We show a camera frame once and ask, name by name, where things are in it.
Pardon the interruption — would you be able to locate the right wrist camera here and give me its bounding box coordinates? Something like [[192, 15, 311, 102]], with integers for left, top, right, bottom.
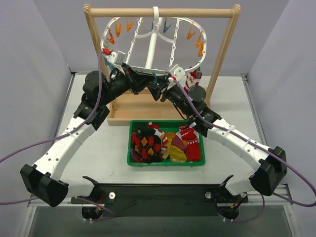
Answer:
[[167, 64, 186, 81]]

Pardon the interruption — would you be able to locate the orange clothespin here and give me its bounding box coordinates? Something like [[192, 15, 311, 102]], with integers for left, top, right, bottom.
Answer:
[[187, 24, 196, 40], [107, 28, 115, 45], [115, 19, 123, 38], [126, 18, 134, 32], [197, 42, 204, 57], [196, 31, 204, 48]]

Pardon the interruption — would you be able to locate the yellow sock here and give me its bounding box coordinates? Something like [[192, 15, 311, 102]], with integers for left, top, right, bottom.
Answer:
[[160, 132, 187, 163]]

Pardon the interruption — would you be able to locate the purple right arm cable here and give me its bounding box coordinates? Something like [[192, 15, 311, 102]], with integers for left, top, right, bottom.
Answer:
[[172, 79, 316, 224]]

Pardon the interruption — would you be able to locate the black red argyle sock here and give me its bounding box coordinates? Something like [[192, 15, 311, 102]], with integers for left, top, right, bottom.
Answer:
[[131, 132, 162, 163]]

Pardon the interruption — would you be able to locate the wooden hanger stand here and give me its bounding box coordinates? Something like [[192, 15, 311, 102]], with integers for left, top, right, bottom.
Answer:
[[83, 3, 241, 125]]

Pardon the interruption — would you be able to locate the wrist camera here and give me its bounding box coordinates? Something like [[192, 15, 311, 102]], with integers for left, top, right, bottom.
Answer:
[[102, 48, 125, 67], [167, 64, 186, 81]]

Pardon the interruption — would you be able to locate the white round clip hanger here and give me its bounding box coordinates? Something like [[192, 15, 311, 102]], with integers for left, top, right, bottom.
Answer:
[[100, 6, 207, 75]]

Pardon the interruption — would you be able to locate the purple sock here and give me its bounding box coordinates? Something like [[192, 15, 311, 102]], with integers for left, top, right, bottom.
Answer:
[[131, 150, 137, 162]]

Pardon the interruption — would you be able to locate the red sock with white pattern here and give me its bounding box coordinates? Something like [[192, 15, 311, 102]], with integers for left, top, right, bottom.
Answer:
[[179, 124, 201, 162]]

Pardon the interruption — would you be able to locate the green plastic bin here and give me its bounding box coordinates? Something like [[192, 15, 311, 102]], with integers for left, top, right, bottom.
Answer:
[[127, 120, 205, 166]]

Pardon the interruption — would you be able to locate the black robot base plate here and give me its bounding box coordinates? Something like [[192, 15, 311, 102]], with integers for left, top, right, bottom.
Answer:
[[71, 184, 248, 219]]

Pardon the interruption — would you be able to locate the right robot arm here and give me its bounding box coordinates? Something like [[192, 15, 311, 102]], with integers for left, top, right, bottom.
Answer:
[[148, 79, 287, 201]]

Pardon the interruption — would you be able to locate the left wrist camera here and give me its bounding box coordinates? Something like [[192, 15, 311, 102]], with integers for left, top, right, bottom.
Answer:
[[102, 48, 125, 67]]

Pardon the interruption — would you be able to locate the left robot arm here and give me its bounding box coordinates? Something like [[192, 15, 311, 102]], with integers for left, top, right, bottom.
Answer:
[[20, 64, 156, 207]]

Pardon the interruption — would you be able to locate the red white striped sock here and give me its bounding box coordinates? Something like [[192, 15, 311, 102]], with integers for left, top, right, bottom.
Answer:
[[184, 67, 202, 92]]

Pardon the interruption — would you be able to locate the teal clothespin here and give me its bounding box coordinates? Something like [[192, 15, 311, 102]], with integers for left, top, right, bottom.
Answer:
[[163, 17, 172, 34], [151, 74, 158, 88], [105, 59, 112, 74]]

